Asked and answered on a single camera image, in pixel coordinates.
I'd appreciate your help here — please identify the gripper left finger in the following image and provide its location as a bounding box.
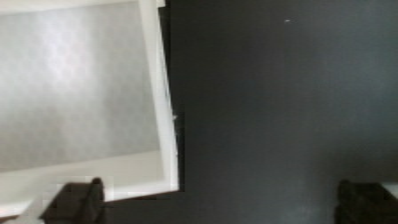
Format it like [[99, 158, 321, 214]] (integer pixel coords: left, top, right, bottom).
[[39, 178, 108, 224]]

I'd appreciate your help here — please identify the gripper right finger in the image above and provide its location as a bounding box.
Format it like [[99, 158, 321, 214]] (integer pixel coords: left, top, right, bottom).
[[334, 180, 398, 224]]

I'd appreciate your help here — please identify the white drawer tray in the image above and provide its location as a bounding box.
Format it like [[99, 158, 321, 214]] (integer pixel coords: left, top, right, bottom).
[[0, 0, 179, 218]]

